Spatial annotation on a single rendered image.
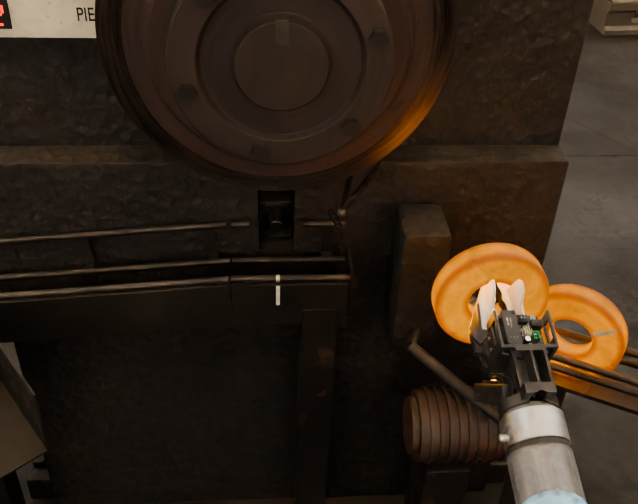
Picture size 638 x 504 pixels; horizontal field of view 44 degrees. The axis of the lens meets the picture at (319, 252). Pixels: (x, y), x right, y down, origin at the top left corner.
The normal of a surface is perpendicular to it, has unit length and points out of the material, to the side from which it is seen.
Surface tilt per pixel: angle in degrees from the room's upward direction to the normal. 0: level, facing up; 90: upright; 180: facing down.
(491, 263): 89
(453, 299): 89
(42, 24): 90
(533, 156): 0
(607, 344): 90
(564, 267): 0
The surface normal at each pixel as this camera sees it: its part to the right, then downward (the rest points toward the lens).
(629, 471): 0.04, -0.80
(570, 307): -0.51, 0.50
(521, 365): 0.08, -0.60
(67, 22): 0.07, 0.60
